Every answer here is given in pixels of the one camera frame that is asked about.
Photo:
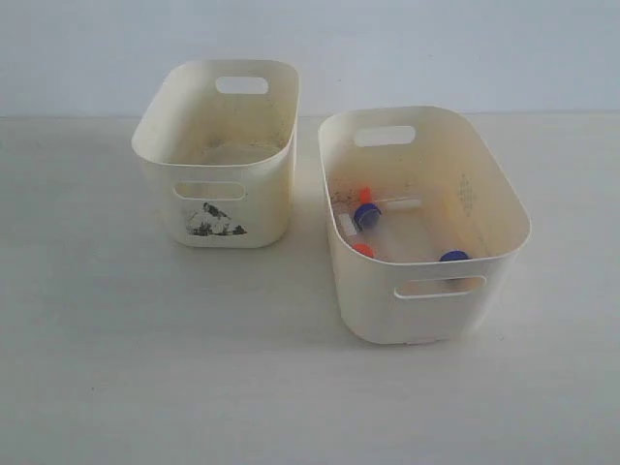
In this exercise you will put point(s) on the orange cap tube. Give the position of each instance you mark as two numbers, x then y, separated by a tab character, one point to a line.
352	235
366	195

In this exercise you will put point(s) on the blue-capped clear tube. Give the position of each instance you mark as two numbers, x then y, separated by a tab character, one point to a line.
387	226

